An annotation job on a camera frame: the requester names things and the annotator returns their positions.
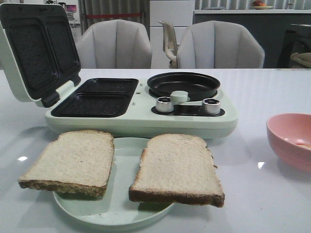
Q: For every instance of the white bread slice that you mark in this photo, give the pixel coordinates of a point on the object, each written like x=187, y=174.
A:
x=77, y=162
x=177, y=168

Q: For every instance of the pink plastic bowl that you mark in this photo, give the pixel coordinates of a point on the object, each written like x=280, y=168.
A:
x=289, y=136

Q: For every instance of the dark grey counter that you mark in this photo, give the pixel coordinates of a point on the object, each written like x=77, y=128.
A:
x=267, y=26

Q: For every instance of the right silver control knob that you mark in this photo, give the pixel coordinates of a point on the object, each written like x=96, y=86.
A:
x=211, y=106

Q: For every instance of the left grey upholstered chair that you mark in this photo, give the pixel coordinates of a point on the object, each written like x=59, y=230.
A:
x=115, y=44

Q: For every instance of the black round frying pan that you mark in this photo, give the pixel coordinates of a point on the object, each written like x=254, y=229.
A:
x=198, y=86

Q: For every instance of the mint green round plate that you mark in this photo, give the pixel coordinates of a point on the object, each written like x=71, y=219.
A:
x=114, y=210

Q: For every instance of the white cabinet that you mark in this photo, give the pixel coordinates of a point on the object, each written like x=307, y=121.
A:
x=177, y=12

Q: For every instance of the mint green breakfast maker base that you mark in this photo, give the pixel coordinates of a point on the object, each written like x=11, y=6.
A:
x=124, y=107

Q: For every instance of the silver control knob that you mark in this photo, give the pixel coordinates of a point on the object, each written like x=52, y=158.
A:
x=164, y=105
x=211, y=106

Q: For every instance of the mint green sandwich maker lid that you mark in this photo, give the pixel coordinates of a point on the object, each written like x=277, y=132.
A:
x=37, y=51

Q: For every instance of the beige office chair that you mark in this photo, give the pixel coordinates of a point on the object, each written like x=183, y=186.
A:
x=170, y=46

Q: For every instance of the background desk with monitor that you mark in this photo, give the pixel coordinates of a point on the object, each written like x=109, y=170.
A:
x=72, y=9

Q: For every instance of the dark appliance at right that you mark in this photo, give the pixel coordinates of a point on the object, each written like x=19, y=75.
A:
x=297, y=39

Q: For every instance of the left silver control knob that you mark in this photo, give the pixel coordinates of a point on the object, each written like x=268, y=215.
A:
x=164, y=105

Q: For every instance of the fruit plate on counter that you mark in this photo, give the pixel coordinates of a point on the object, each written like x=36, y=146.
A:
x=260, y=5

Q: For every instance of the right grey upholstered chair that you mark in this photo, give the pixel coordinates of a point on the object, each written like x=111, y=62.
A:
x=218, y=44

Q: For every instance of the grey upholstered chair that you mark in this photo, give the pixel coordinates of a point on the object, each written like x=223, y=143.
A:
x=115, y=44
x=218, y=44

